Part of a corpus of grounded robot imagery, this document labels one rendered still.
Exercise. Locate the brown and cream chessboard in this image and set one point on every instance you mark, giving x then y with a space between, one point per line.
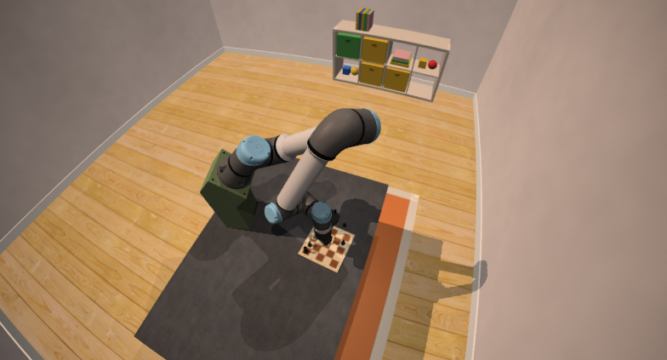
330 256

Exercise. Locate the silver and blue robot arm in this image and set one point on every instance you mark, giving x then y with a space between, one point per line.
341 129

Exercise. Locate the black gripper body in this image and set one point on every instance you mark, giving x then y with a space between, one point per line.
326 234

